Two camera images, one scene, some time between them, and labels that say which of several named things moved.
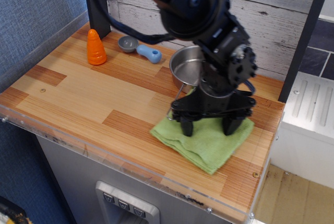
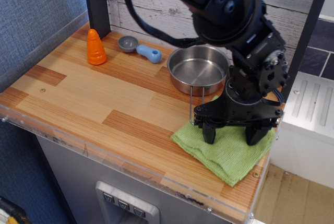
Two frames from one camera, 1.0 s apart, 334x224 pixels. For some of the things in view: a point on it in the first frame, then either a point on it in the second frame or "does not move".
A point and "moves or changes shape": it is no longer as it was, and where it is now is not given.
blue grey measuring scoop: (129, 44) does not move
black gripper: (233, 108) to (243, 105)
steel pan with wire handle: (185, 67) does not move
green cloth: (209, 146) moves or changes shape
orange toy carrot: (96, 51) does not move
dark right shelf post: (305, 39) does not move
